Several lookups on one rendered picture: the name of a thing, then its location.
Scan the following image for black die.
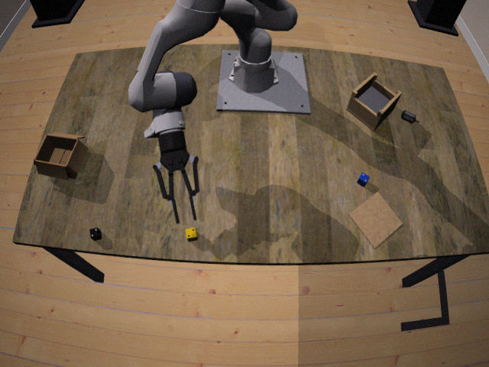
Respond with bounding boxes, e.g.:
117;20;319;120
90;228;102;241

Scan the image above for brown wooden open-top crate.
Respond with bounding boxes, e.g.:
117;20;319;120
346;73;402;132

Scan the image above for yellow die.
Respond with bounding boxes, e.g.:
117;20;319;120
186;228;198;242

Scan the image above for tan flat mat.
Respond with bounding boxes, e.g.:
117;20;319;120
348;192;403;248

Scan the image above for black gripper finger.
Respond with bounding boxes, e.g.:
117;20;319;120
177;156;199;220
153;159;180;224

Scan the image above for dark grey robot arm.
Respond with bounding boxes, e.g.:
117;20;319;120
128;0;298;138

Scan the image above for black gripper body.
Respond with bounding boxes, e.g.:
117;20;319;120
158;131;189;172

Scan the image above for open brown cardboard box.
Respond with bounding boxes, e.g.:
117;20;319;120
34;132;88;180

